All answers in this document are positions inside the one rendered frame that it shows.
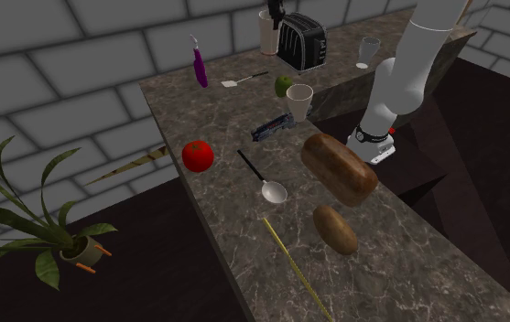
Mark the black toaster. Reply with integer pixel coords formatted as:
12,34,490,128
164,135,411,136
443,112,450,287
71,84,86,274
277,11,329,73

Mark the green apple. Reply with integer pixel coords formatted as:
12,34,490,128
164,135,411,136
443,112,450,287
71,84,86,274
274,74,295,99

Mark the white tapered cup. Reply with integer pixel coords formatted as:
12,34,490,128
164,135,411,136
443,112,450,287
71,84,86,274
285,82,315,123

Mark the clear drinking glass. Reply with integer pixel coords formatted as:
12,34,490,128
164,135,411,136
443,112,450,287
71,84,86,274
354,36,382,70

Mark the dark blue oblong gadget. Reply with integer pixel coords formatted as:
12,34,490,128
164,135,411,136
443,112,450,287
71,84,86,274
250,112,298,144

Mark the red tomato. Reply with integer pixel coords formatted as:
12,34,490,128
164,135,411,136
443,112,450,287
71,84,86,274
180,139,216,174

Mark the brown bread loaf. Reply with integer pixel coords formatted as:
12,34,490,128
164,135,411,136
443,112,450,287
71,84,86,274
299,132,380,209

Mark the tan striped pointed leaf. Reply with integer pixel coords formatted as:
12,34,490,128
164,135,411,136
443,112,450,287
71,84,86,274
85,145,170,187

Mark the dark robot stand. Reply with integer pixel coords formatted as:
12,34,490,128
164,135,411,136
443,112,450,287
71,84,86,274
313,95,510,300

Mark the brown potato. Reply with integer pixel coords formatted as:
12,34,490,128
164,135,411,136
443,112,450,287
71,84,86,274
311,204,359,257

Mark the thin yellow stick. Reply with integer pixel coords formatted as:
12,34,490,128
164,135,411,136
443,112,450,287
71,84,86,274
261,217,336,322

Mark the green potted plant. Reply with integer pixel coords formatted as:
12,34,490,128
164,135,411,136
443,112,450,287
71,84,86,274
0,124,119,292

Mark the white spatula with black handle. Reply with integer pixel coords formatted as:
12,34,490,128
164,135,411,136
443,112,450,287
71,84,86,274
220,70,270,89

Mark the silver spoon with black handle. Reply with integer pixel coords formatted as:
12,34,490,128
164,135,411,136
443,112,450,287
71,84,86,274
235,148,289,205

